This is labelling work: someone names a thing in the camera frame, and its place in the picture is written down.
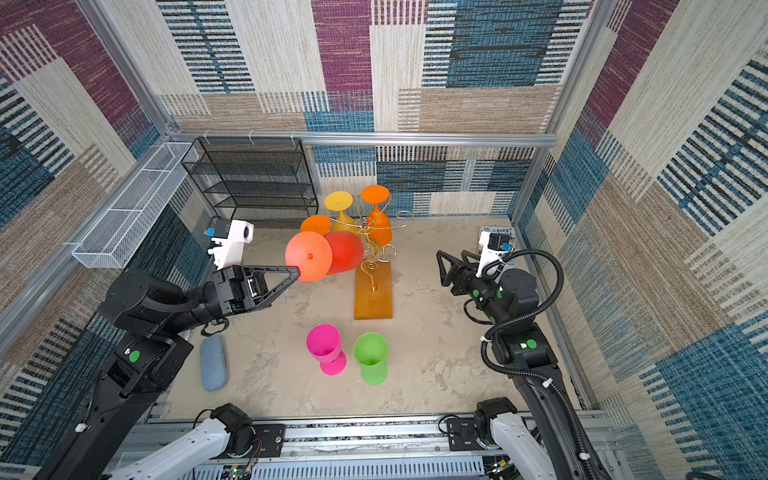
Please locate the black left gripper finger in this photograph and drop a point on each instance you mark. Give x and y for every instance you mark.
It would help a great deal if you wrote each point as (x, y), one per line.
(290, 272)
(267, 287)

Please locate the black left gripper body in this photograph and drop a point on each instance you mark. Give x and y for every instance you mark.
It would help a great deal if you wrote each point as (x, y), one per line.
(228, 293)

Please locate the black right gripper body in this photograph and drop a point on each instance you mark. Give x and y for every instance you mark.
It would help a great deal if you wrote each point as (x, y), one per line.
(465, 279)

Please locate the pink plastic wine glass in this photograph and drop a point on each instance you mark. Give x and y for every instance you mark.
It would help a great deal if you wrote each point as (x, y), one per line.
(324, 343)

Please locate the orange front wine glass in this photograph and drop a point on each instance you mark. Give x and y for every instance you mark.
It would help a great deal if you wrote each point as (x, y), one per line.
(319, 224)

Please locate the orange wine glass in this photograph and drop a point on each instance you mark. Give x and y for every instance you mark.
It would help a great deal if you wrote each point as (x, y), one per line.
(319, 224)
(378, 223)

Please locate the red plastic wine glass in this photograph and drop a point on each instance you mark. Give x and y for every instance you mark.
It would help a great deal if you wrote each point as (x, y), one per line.
(317, 256)

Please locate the green plastic wine glass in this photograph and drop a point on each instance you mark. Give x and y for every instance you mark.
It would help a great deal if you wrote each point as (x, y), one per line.
(370, 351)

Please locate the yellow plastic wine glass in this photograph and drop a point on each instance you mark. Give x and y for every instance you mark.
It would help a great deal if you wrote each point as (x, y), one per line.
(339, 202)

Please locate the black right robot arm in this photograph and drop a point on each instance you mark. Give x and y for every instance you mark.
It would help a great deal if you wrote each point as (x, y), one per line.
(515, 346)

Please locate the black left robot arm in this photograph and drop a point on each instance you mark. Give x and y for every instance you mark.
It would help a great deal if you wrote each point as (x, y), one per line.
(153, 313)

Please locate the orange back wine glass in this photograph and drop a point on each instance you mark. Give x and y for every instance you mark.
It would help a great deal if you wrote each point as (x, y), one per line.
(378, 223)

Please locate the colourful story book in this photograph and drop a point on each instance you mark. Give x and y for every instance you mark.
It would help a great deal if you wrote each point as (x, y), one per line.
(504, 230)

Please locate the blue sponge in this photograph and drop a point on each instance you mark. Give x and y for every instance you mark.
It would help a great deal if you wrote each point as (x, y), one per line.
(213, 364)

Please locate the black mesh shelf unit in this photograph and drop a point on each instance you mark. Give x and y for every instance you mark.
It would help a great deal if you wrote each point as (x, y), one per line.
(264, 181)

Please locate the gold wire glass rack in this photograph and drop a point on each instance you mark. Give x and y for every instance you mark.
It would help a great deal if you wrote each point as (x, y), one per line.
(373, 289)

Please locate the white wire wall basket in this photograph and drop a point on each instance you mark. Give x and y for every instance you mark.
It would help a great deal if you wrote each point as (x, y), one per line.
(117, 234)

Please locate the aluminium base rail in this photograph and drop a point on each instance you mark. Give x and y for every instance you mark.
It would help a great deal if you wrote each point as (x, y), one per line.
(373, 447)

